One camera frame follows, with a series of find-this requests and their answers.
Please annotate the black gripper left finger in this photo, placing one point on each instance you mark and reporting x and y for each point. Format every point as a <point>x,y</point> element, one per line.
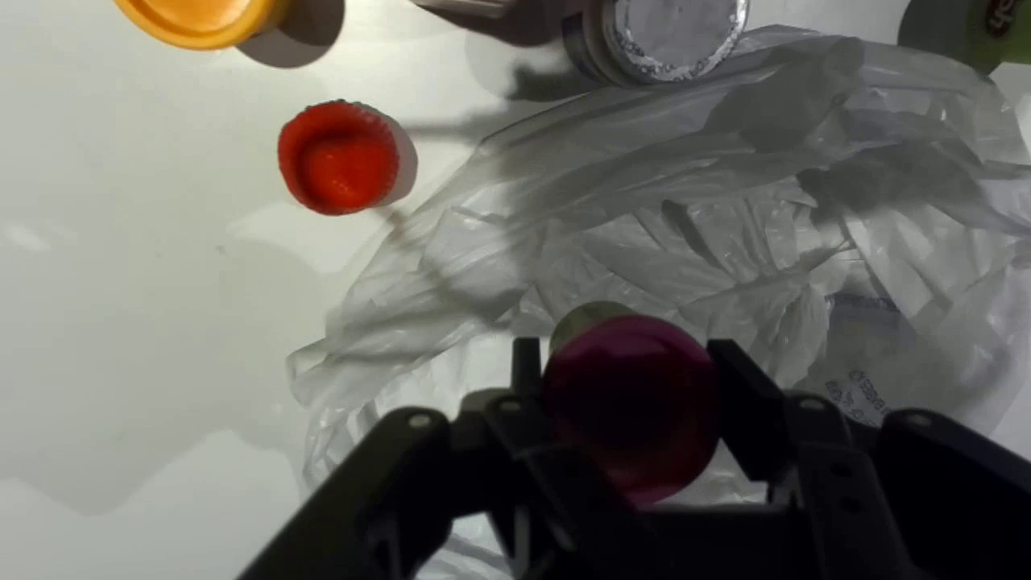
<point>430,493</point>

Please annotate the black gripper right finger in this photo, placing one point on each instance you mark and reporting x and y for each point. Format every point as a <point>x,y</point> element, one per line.
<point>879,493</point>

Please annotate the small red lid cup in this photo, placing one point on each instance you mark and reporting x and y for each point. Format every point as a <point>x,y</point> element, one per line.
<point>341,156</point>

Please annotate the silver lid white jar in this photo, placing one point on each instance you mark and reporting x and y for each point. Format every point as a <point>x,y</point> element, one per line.
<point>671,33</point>

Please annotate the crumpled clear plastic bag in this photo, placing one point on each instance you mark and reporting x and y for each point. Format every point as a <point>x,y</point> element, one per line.
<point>688,215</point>

